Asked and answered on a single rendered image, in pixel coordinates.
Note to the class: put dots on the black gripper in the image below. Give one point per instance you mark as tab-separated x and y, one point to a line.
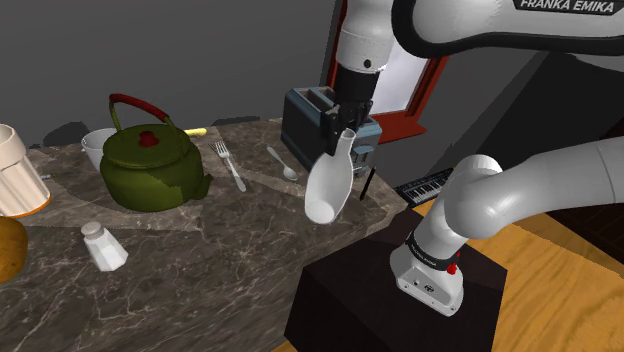
355	85

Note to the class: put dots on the white vase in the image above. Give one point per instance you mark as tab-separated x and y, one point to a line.
330	185

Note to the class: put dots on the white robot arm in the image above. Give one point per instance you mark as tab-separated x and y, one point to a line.
526	185

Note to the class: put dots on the blue-grey toaster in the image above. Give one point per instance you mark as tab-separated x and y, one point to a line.
303	126

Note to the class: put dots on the red framed window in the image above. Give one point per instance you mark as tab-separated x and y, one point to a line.
404	124

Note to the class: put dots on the silver spoon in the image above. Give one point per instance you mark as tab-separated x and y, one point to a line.
282	164

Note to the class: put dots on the black piano keyboard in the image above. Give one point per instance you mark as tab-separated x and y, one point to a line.
423	187

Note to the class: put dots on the silver fork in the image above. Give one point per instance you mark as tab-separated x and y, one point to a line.
231	168

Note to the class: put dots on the yellow stick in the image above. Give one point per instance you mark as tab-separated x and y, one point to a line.
196	131

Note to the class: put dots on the dark robot stand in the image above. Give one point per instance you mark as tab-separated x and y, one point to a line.
351	297

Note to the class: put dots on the white cup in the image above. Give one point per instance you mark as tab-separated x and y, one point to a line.
95	146

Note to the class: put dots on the white salt shaker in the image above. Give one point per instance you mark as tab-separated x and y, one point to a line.
105	251

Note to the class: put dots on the cream fluted container orange rim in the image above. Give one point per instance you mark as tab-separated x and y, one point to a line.
17	180

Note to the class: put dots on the brown round loaf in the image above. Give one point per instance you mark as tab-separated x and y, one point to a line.
10	248

